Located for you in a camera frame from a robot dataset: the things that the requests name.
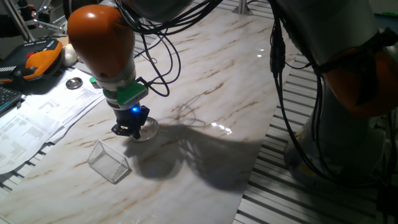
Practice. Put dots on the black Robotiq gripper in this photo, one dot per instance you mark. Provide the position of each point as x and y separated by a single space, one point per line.
132 116

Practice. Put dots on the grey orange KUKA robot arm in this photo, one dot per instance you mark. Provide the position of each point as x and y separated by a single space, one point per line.
99 43

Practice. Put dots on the clear plastic box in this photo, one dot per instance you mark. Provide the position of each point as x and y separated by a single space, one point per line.
109 161

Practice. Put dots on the round metal lid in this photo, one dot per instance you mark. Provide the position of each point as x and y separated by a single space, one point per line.
74 83

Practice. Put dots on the marble pattern board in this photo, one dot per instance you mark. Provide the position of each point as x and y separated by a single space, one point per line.
202 77

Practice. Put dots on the printed paper sheets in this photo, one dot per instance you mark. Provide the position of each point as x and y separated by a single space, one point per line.
37 118

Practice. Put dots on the white egg shaped ball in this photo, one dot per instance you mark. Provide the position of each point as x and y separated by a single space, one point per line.
70 55

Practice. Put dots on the small wooden block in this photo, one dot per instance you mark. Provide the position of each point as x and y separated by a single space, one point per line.
63 40

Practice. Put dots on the orange black teach pendant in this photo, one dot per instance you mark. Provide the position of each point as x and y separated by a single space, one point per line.
37 60

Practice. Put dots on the black keyboard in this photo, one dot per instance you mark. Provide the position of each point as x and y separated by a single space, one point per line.
7 99

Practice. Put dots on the silver metal strut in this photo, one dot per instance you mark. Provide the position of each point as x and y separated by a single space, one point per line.
18 21

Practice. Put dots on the green cloth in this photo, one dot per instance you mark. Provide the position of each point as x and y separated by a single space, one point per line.
391 14

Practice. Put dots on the green gripper flange mount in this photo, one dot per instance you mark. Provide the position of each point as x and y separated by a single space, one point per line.
130 93

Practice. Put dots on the aluminium profile post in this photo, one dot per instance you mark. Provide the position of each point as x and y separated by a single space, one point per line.
242 7

